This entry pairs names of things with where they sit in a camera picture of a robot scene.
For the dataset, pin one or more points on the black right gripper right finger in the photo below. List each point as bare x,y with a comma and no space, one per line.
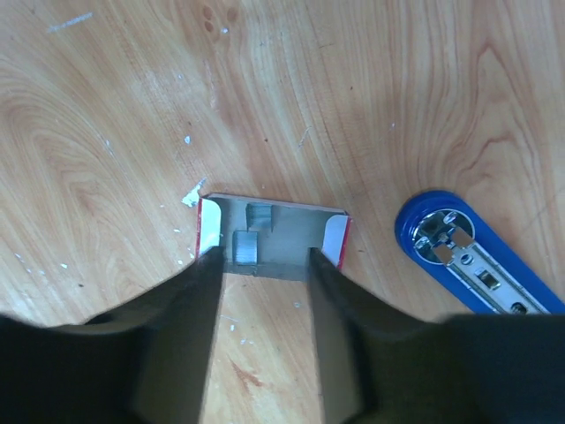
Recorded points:
377,364

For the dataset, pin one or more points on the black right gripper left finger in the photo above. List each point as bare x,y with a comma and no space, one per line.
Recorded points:
145,361

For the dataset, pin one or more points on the strip of metal staples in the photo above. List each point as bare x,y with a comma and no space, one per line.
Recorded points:
245,248

